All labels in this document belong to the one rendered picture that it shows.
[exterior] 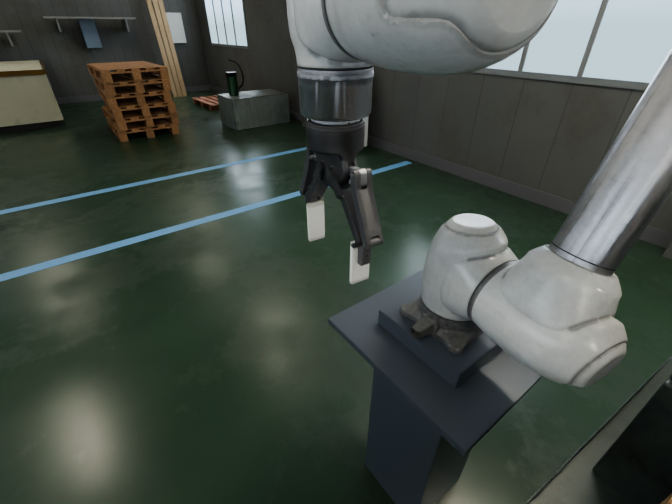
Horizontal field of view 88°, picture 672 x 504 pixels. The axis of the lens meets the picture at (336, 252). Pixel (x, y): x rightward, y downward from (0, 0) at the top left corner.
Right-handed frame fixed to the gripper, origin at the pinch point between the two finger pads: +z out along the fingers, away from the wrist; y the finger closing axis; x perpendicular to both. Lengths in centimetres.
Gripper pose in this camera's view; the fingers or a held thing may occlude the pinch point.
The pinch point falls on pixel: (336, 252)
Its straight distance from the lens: 54.9
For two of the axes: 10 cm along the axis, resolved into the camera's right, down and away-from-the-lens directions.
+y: -5.0, -4.7, 7.3
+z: 0.0, 8.4, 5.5
